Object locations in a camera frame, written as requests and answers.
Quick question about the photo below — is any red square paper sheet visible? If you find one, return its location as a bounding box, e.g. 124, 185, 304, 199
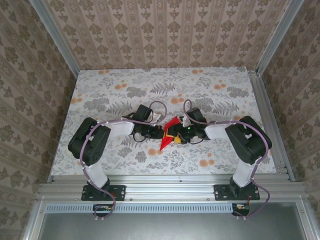
158, 116, 183, 152

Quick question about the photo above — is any grey metal sheet panel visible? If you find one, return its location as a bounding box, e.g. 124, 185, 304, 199
37, 212, 310, 240

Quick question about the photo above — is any floral patterned table mat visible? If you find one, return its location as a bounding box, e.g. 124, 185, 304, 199
50, 66, 278, 176

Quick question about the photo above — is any black connector board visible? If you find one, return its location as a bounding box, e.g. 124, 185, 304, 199
92, 203, 114, 218
231, 202, 251, 217

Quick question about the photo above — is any aluminium mounting rail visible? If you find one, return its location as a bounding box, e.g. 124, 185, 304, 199
34, 174, 307, 202

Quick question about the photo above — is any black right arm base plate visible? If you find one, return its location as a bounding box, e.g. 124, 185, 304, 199
214, 183, 261, 201

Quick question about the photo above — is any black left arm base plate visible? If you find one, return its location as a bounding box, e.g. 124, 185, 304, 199
81, 184, 126, 202

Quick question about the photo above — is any grey slotted cable duct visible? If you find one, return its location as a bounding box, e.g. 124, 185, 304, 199
46, 202, 251, 214

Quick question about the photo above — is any aluminium side rail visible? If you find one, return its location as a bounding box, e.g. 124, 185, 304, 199
246, 69, 296, 183

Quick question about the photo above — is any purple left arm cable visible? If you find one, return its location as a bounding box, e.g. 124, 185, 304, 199
78, 100, 168, 222

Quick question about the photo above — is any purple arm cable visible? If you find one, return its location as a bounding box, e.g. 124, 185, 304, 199
78, 100, 168, 222
183, 99, 273, 221

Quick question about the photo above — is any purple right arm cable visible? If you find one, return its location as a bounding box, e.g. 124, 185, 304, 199
183, 99, 273, 221

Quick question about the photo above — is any aluminium frame post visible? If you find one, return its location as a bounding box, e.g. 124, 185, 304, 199
29, 0, 82, 78
255, 0, 305, 76

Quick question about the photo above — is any aluminium frame side bar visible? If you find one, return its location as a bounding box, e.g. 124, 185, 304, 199
296, 201, 316, 240
21, 199, 48, 240

